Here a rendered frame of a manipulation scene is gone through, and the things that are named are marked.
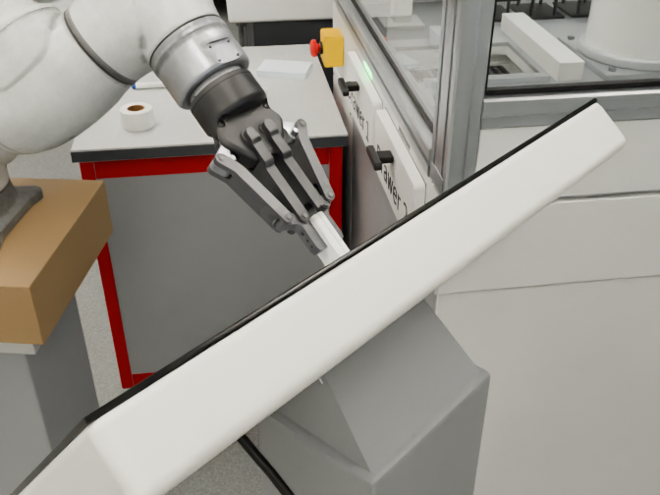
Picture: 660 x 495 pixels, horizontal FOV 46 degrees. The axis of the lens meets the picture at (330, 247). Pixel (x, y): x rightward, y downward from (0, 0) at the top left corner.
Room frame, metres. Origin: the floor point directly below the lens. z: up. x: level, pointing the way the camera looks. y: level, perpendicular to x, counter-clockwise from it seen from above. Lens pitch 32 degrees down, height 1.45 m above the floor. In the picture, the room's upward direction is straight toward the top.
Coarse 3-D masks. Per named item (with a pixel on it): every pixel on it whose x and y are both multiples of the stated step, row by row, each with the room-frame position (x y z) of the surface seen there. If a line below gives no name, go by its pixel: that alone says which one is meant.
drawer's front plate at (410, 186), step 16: (384, 112) 1.26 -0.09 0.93; (384, 128) 1.20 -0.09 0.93; (384, 144) 1.19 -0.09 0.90; (400, 144) 1.13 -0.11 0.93; (400, 160) 1.08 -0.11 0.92; (400, 176) 1.07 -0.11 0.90; (416, 176) 1.02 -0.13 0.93; (400, 192) 1.07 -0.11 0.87; (416, 192) 0.99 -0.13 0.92; (400, 208) 1.06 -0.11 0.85; (416, 208) 0.99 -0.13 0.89
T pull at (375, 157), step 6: (366, 150) 1.16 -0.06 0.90; (372, 150) 1.14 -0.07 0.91; (384, 150) 1.14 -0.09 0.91; (390, 150) 1.14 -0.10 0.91; (372, 156) 1.12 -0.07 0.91; (378, 156) 1.12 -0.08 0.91; (384, 156) 1.12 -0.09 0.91; (390, 156) 1.12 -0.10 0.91; (372, 162) 1.10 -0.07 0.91; (378, 162) 1.10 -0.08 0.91; (384, 162) 1.11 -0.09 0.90; (390, 162) 1.12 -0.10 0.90; (378, 168) 1.09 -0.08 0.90
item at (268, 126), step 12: (264, 120) 0.74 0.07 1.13; (264, 132) 0.74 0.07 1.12; (276, 132) 0.74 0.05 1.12; (276, 144) 0.73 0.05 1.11; (276, 156) 0.73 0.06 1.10; (288, 156) 0.73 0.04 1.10; (288, 168) 0.72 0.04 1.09; (300, 168) 0.72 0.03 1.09; (288, 180) 0.72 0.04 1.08; (300, 180) 0.71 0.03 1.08; (300, 192) 0.71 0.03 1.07; (312, 192) 0.70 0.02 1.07; (312, 204) 0.69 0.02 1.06; (324, 204) 0.69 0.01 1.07
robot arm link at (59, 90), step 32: (0, 0) 0.83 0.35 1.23; (0, 32) 0.79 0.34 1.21; (32, 32) 0.79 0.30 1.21; (64, 32) 0.79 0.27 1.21; (0, 64) 0.78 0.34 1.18; (32, 64) 0.77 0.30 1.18; (64, 64) 0.77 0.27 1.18; (96, 64) 0.78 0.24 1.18; (0, 96) 0.77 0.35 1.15; (32, 96) 0.77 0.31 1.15; (64, 96) 0.77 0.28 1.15; (96, 96) 0.78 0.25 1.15; (0, 128) 0.77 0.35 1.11; (32, 128) 0.76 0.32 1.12; (64, 128) 0.78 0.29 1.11
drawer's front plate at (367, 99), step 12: (348, 60) 1.57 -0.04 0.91; (348, 72) 1.57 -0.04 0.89; (360, 72) 1.46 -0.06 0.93; (360, 84) 1.42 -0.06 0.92; (372, 84) 1.39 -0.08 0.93; (348, 96) 1.56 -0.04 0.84; (360, 96) 1.41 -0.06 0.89; (372, 96) 1.33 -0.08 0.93; (360, 108) 1.41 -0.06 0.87; (372, 108) 1.30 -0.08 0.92; (360, 120) 1.41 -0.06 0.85; (372, 120) 1.30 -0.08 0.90; (360, 132) 1.41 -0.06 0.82; (372, 132) 1.30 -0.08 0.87; (372, 144) 1.30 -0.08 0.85
